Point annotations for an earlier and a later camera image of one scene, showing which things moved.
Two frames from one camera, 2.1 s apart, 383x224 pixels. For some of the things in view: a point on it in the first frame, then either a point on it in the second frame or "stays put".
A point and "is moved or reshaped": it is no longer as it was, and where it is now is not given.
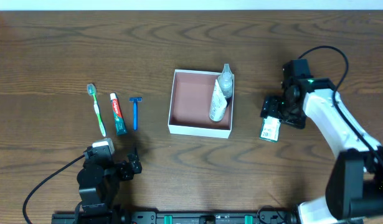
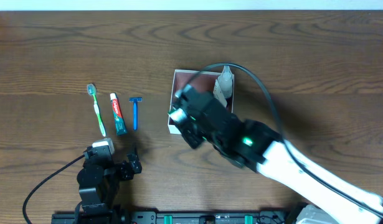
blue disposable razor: (135, 100) stays put
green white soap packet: (270, 129) is moved or reshaped
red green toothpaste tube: (121, 128) stays put
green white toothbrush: (91, 90) stays put
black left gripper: (131, 166) stays put
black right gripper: (273, 109) -> (191, 101)
